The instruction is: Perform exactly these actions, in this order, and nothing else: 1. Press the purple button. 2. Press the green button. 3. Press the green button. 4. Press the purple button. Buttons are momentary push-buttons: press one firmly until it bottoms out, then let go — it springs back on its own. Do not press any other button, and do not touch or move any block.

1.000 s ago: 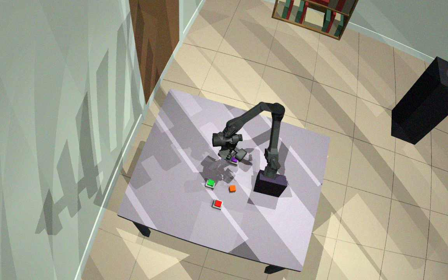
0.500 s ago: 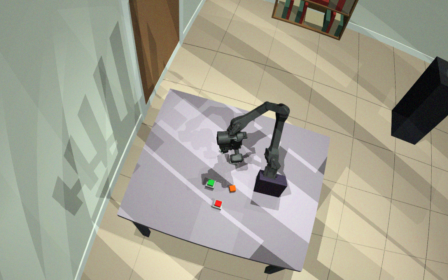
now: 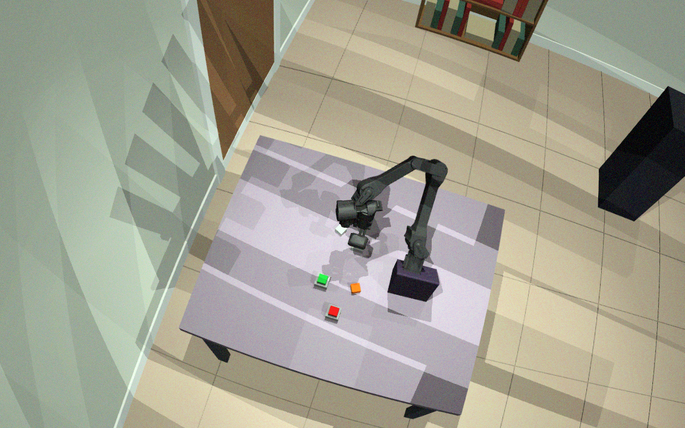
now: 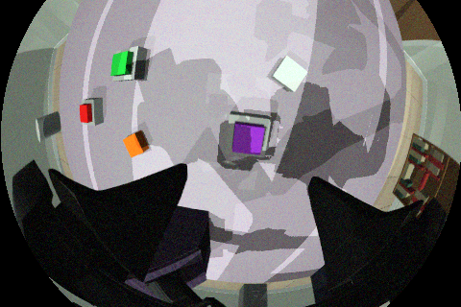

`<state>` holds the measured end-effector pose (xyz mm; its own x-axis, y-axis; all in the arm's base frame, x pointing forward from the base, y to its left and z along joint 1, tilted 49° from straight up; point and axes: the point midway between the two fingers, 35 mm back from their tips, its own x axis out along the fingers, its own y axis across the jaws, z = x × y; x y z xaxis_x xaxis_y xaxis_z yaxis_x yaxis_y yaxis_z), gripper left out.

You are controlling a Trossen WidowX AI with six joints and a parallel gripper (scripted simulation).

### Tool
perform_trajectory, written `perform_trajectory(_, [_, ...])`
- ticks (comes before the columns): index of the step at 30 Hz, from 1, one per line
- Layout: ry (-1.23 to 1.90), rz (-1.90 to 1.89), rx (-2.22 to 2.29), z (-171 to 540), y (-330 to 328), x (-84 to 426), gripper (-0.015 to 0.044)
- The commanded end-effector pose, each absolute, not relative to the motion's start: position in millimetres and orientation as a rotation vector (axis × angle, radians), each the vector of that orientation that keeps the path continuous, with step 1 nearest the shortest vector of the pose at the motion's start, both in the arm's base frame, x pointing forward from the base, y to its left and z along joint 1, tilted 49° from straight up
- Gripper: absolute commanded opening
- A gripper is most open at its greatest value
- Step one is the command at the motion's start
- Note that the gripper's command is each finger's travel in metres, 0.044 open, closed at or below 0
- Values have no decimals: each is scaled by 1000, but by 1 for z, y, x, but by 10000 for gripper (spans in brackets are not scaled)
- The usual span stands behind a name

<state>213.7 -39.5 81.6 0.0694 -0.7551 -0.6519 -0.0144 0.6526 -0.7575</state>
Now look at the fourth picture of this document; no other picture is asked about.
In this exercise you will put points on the orange block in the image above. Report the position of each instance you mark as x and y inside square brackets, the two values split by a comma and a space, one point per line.
[136, 143]

